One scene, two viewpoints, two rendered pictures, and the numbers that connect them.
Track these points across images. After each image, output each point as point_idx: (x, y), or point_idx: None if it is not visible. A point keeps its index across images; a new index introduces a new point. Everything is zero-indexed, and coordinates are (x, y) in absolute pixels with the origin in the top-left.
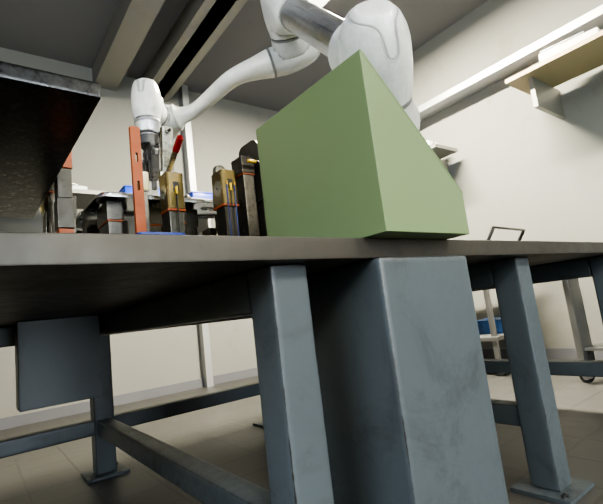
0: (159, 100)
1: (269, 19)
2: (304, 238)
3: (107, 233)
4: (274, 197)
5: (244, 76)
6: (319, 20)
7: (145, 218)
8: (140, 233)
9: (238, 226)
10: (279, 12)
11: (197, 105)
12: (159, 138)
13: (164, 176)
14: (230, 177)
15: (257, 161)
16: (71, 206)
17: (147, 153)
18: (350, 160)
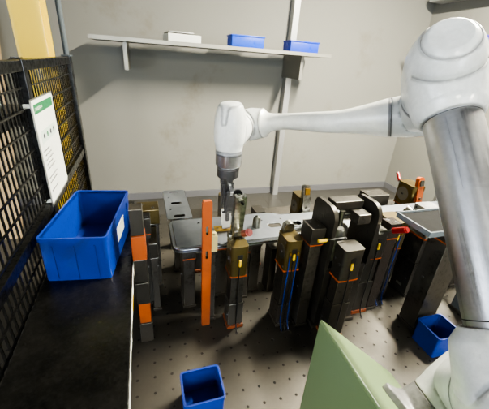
0: (242, 132)
1: (405, 103)
2: None
3: (182, 265)
4: (315, 398)
5: (346, 131)
6: (473, 245)
7: (210, 279)
8: (185, 407)
9: (292, 289)
10: (423, 119)
11: (285, 125)
12: (238, 171)
13: (230, 249)
14: (296, 247)
15: (328, 241)
16: (147, 289)
17: (224, 187)
18: None
